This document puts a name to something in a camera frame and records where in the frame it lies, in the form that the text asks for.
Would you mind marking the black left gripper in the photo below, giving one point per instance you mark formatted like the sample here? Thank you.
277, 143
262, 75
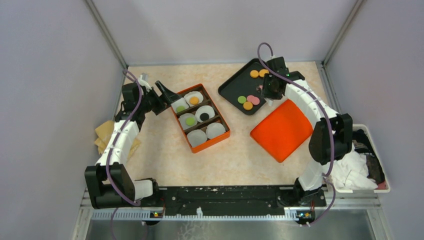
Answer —
163, 100

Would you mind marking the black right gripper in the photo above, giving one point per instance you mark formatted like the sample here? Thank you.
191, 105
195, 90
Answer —
267, 93

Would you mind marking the green sandwich cookie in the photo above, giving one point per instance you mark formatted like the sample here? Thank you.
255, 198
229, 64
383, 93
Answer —
241, 99
180, 109
190, 121

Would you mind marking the yellow sandwich cookie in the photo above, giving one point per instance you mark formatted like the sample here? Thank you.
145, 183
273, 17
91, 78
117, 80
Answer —
194, 100
263, 72
247, 106
254, 74

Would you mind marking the black sandwich cookie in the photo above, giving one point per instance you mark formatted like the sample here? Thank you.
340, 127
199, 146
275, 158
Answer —
204, 116

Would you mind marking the orange cookie tin box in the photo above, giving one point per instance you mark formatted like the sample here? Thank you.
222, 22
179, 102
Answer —
208, 101

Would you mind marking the orange tin lid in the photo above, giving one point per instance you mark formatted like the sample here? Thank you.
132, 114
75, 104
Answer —
283, 131

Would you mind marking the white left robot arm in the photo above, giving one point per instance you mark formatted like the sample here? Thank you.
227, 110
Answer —
108, 182

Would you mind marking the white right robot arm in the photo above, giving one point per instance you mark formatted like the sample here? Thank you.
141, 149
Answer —
332, 134

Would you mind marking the white paper cupcake liner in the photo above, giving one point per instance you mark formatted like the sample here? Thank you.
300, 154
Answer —
182, 118
214, 130
206, 108
179, 102
194, 93
196, 138

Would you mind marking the black baking tray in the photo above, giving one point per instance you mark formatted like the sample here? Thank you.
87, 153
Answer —
241, 84

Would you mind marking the white plastic basket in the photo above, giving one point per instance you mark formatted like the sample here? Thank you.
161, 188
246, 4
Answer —
382, 188

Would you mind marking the white cloth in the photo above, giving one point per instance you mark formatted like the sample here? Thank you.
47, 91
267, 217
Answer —
351, 173

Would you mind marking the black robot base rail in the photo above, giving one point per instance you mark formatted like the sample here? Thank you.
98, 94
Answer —
231, 200

